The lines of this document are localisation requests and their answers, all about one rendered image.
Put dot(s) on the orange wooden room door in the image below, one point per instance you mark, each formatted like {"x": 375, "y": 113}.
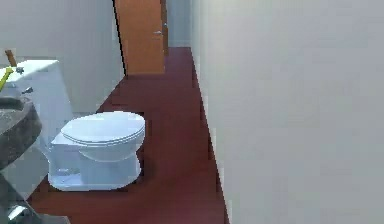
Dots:
{"x": 141, "y": 36}

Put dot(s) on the white toilet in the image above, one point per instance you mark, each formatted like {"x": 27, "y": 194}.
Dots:
{"x": 100, "y": 133}

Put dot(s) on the dark grey stone sink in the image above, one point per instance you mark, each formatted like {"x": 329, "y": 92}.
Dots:
{"x": 15, "y": 128}

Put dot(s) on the yellow green stick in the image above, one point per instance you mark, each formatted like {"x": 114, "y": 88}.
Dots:
{"x": 5, "y": 77}

